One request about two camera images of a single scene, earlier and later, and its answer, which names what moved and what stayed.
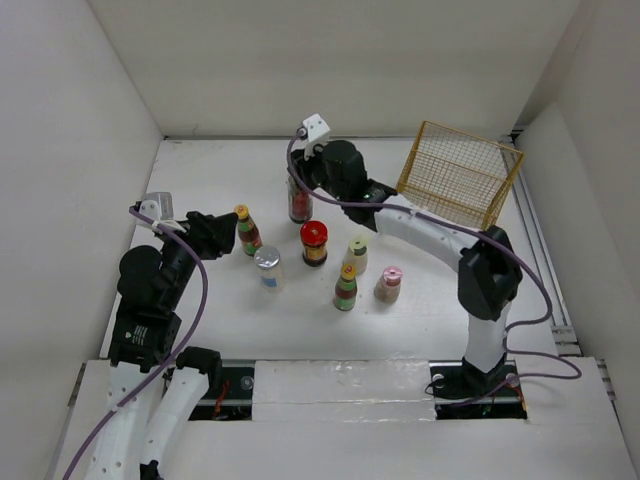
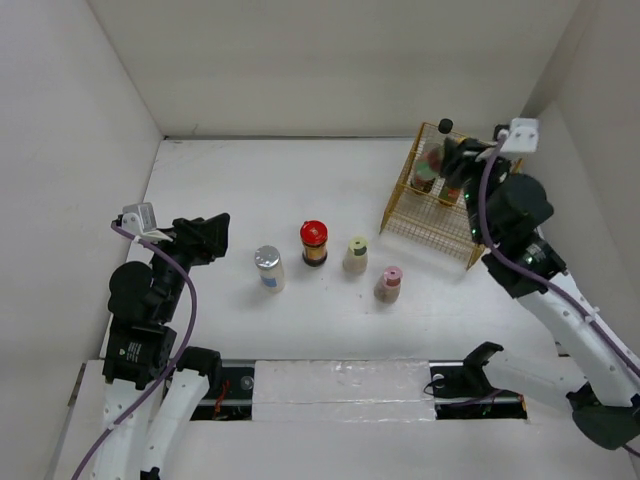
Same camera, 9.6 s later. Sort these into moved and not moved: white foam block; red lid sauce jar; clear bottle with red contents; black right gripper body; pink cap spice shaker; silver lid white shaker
Moved: black right gripper body; clear bottle with red contents
Not moved: red lid sauce jar; pink cap spice shaker; white foam block; silver lid white shaker
